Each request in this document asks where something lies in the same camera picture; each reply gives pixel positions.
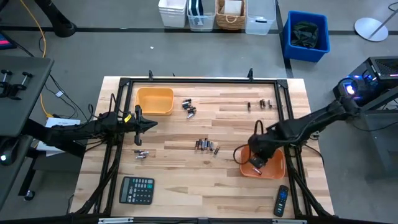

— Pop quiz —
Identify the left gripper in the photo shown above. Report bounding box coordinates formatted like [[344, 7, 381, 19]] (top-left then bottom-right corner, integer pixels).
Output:
[[123, 105, 159, 146]]

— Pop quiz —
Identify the yellow plastic bin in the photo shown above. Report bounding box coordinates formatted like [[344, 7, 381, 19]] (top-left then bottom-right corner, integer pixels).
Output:
[[134, 87, 175, 116]]

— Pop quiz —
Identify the orange plastic bin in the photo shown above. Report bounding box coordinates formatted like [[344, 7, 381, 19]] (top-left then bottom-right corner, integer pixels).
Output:
[[239, 144, 286, 180]]

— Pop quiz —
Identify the black remote control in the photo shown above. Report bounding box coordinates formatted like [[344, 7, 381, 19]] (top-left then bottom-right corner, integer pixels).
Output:
[[273, 184, 290, 218]]

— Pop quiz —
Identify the black desk calculator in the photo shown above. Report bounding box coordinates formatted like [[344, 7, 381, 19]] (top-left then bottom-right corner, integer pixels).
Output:
[[119, 175, 155, 205]]

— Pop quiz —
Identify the white printed paper sheet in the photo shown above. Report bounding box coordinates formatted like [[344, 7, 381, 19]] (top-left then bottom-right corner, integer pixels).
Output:
[[36, 117, 81, 157]]

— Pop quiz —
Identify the blue plastic tub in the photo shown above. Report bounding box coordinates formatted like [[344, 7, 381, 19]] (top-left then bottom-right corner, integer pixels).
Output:
[[282, 10, 331, 63]]

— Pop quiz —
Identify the white plastic storage bin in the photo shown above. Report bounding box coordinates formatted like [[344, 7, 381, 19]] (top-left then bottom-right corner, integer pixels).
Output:
[[157, 0, 188, 29]]

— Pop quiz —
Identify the small clear plastic bin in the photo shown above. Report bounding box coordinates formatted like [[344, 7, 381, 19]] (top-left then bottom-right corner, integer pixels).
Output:
[[187, 0, 216, 32]]

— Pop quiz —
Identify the black plastic bag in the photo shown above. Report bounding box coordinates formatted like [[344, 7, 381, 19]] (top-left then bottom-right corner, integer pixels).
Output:
[[290, 21, 320, 49]]

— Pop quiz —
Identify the grey desk top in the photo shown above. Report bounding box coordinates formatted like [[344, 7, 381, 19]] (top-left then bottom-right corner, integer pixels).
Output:
[[0, 55, 55, 138]]

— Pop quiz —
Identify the dark grey side stand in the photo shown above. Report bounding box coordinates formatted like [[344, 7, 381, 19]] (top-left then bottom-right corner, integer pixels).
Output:
[[357, 83, 398, 181]]

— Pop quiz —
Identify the navy blue folder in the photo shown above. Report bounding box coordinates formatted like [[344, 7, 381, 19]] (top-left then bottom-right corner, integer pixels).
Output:
[[188, 0, 205, 17]]

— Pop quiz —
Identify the wicker basket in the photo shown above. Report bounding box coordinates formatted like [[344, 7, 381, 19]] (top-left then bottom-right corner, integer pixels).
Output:
[[215, 0, 247, 31]]

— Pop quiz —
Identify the large clear plastic bin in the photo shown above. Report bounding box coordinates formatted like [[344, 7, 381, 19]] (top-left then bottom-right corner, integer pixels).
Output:
[[244, 0, 277, 36]]

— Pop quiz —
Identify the black stand leg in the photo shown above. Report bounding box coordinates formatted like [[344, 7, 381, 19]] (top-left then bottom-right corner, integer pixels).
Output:
[[33, 0, 78, 39]]

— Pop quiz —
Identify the black device with green light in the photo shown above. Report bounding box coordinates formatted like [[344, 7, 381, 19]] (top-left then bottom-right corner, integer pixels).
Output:
[[0, 136, 20, 167]]

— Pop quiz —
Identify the white blank card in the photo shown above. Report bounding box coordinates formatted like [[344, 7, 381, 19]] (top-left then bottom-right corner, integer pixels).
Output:
[[223, 0, 243, 16]]

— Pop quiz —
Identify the black computer tower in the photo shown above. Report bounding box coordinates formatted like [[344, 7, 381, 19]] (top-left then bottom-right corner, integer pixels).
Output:
[[332, 55, 398, 108]]

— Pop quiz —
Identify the dark screen with pink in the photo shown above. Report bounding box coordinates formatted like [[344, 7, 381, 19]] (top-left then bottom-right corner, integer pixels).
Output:
[[0, 30, 18, 51]]

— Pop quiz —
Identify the grey stand pole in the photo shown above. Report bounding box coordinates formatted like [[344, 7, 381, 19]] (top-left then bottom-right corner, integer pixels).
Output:
[[369, 8, 398, 39]]

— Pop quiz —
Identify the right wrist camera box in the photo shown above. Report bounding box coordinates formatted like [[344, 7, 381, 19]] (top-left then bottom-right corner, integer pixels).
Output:
[[250, 155, 266, 169]]

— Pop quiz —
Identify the black floor cable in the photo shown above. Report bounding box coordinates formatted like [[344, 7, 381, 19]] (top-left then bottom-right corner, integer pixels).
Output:
[[39, 34, 94, 122]]

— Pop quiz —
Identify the silver metal bracket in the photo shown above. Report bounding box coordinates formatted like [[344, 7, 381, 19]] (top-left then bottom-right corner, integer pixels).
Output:
[[272, 218, 308, 224], [98, 217, 134, 224]]

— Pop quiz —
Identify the black desk leg frame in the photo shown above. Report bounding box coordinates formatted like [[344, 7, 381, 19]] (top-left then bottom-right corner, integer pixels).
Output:
[[0, 118, 87, 215]]

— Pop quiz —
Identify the yellow floor cable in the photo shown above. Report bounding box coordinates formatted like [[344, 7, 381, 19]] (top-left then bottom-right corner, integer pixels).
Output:
[[19, 0, 54, 118]]

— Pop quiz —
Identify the black desk clamp mount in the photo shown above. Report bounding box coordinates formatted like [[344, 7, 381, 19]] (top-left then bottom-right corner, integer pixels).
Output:
[[0, 68, 34, 101]]

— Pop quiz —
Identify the round grey base plate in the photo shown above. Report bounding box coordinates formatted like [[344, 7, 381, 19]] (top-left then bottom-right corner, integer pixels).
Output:
[[354, 17, 389, 42]]

